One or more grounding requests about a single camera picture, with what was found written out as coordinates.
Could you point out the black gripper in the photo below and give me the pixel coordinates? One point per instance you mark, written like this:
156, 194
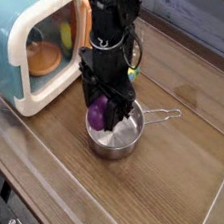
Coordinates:
107, 74

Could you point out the purple toy eggplant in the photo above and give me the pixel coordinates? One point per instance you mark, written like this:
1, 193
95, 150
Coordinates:
96, 112

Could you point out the silver pot with handle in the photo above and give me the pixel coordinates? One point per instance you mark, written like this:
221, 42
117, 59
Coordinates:
120, 142

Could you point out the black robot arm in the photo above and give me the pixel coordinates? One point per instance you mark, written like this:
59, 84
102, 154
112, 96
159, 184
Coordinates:
112, 28

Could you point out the yellow toy banana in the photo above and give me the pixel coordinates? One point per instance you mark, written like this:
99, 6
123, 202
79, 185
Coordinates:
133, 74

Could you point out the orange microwave turntable plate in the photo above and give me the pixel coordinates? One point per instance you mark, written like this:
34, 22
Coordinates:
43, 58

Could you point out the blue toy microwave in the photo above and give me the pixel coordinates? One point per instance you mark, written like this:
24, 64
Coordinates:
66, 23

